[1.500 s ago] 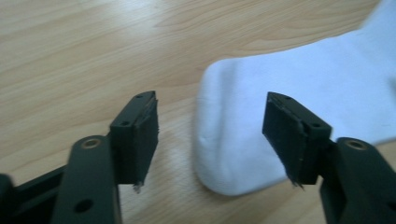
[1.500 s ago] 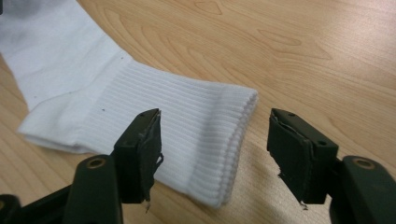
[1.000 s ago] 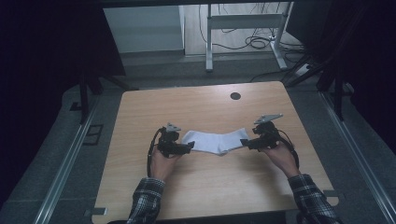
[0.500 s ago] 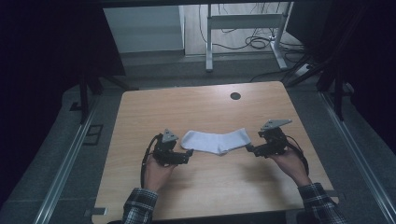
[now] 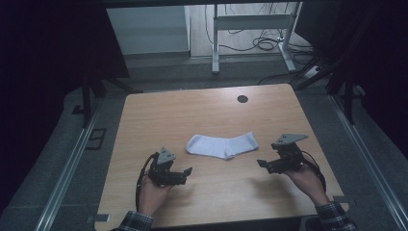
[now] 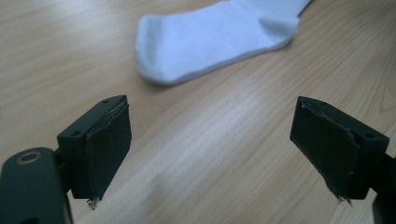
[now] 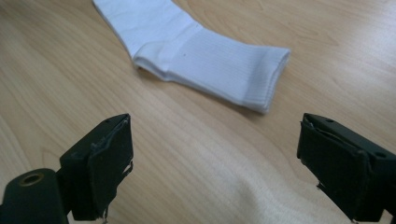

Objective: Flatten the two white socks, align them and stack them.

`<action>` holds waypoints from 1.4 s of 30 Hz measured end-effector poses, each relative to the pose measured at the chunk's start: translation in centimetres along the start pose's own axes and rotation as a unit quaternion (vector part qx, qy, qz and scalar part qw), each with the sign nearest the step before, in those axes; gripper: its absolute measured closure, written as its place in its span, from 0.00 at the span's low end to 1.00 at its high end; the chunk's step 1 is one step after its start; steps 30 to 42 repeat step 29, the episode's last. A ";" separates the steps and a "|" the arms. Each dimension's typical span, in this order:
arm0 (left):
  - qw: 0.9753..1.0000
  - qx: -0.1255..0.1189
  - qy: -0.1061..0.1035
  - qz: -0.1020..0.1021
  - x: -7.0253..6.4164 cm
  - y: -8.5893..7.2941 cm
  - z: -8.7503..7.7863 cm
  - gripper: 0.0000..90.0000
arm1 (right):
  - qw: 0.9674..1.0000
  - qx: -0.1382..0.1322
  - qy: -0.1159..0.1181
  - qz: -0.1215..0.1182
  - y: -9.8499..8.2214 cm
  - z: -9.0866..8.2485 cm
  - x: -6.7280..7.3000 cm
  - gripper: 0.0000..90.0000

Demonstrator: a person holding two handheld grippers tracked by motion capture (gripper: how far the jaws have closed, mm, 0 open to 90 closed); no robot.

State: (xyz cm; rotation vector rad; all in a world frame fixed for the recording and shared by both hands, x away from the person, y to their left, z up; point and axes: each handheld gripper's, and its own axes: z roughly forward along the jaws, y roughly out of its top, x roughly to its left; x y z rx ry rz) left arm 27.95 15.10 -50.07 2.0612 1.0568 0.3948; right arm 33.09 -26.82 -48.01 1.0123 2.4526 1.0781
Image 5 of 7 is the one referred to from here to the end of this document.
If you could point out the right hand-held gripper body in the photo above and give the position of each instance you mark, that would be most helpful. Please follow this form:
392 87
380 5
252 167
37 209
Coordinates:
288 154

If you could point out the person's left hand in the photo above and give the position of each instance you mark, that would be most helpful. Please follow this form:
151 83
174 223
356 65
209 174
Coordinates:
154 195

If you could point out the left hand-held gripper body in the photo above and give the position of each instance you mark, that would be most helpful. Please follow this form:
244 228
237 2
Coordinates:
163 171

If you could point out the silver metal floor rail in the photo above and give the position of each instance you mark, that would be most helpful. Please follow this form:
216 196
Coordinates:
369 160
69 170

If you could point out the black round table grommet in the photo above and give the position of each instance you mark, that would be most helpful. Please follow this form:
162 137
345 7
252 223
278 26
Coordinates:
242 98

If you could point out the black metal stand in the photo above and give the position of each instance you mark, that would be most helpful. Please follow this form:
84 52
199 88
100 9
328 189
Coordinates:
87 102
349 96

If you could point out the dark curtain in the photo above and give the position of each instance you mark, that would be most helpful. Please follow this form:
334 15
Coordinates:
381 48

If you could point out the white sock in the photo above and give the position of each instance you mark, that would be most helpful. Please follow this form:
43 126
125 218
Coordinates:
231 157
211 145

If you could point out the white metal desk frame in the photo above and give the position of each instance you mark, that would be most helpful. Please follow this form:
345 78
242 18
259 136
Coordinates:
250 21

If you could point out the pale grey panel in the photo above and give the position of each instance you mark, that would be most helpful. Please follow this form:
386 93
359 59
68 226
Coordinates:
147 30

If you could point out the black floor socket frame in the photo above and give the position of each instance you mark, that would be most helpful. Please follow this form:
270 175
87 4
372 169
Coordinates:
96 138

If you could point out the white power strip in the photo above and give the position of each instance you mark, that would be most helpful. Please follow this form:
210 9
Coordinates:
311 71

